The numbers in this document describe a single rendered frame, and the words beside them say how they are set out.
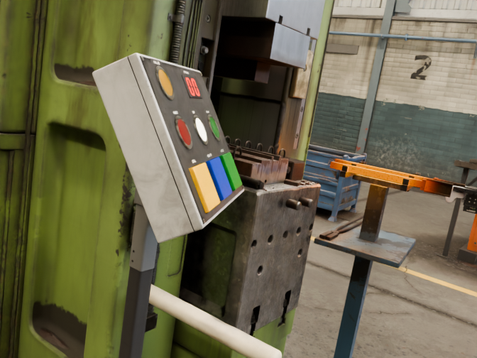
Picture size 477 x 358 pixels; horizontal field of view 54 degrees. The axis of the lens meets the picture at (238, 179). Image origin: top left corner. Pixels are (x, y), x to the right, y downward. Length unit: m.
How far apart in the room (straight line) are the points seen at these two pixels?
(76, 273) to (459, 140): 7.94
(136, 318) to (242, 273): 0.44
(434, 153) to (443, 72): 1.40
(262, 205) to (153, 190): 0.61
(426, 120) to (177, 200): 8.42
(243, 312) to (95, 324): 0.41
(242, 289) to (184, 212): 0.67
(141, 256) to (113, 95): 0.34
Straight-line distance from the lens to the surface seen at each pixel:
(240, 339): 1.10
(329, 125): 9.68
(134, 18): 1.20
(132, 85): 0.72
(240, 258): 1.33
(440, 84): 9.03
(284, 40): 1.35
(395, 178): 1.67
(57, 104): 1.42
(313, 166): 5.16
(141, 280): 0.95
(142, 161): 0.72
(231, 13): 1.34
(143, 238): 0.92
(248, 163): 1.32
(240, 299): 1.36
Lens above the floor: 1.16
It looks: 10 degrees down
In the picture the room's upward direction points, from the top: 9 degrees clockwise
